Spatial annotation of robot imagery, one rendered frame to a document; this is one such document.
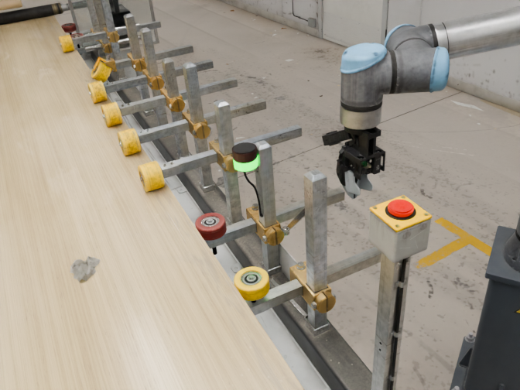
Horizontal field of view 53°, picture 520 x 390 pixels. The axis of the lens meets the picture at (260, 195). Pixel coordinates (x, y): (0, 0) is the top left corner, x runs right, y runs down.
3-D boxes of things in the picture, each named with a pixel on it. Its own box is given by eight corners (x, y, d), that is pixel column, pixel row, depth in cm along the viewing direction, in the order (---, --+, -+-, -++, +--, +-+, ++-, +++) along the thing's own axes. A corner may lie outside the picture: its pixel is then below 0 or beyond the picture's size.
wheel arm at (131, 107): (234, 83, 209) (233, 75, 207) (237, 87, 206) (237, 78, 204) (110, 115, 192) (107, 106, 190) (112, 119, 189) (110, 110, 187)
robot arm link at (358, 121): (331, 102, 117) (366, 91, 120) (331, 121, 119) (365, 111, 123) (357, 116, 110) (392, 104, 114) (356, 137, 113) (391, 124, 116)
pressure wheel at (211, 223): (222, 240, 148) (217, 207, 142) (234, 256, 142) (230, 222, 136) (196, 250, 146) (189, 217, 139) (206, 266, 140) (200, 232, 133)
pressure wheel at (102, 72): (100, 79, 236) (108, 63, 235) (104, 85, 230) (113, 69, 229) (88, 73, 233) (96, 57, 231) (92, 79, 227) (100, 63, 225)
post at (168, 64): (189, 171, 214) (170, 56, 187) (193, 175, 211) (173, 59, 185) (181, 173, 213) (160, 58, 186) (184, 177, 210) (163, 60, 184)
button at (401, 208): (401, 203, 86) (402, 195, 85) (418, 217, 83) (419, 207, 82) (381, 211, 85) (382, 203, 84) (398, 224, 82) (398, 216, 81)
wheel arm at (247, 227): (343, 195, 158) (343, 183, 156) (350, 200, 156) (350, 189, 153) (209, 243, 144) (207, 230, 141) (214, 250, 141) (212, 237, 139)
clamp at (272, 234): (262, 217, 152) (261, 203, 149) (285, 242, 142) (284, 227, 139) (244, 223, 150) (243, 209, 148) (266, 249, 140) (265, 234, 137)
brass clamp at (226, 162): (226, 151, 166) (224, 136, 163) (244, 169, 156) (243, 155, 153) (208, 156, 164) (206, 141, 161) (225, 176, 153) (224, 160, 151)
